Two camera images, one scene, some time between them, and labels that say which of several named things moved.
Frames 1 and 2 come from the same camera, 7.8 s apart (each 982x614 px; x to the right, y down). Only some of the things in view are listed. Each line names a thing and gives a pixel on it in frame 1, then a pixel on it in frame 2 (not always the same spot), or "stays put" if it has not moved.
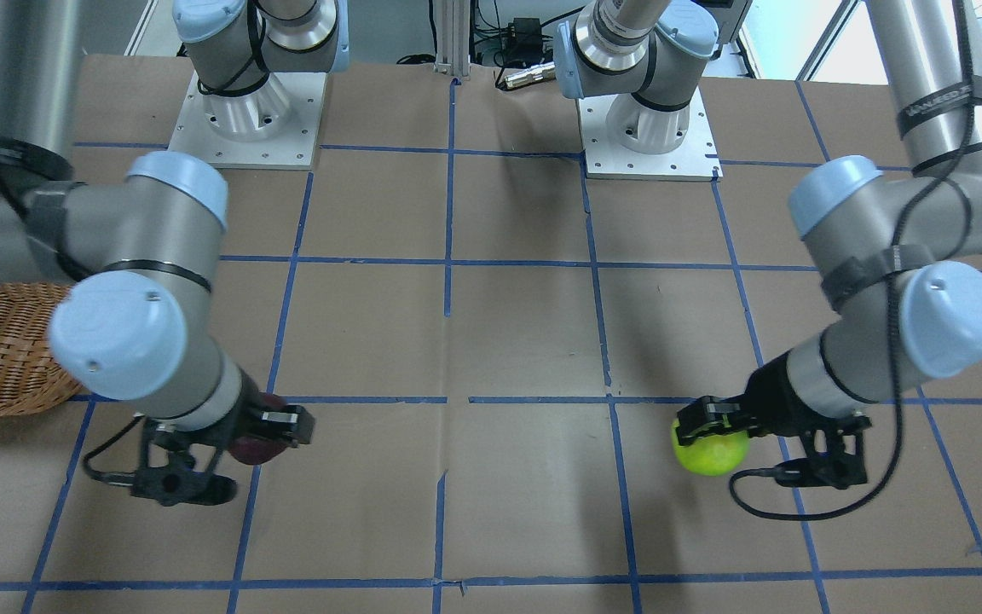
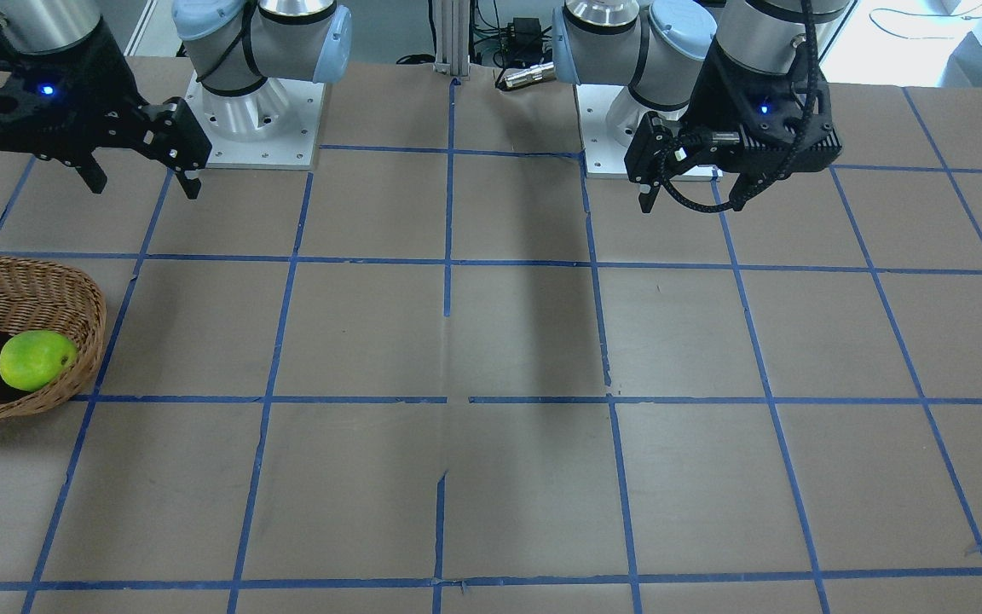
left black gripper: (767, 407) -> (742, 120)
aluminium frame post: (452, 33) stays put
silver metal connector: (541, 72) stays put
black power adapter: (524, 41) stays put
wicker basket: (3, 329) stays put
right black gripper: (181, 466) -> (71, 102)
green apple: (714, 455) -> (33, 360)
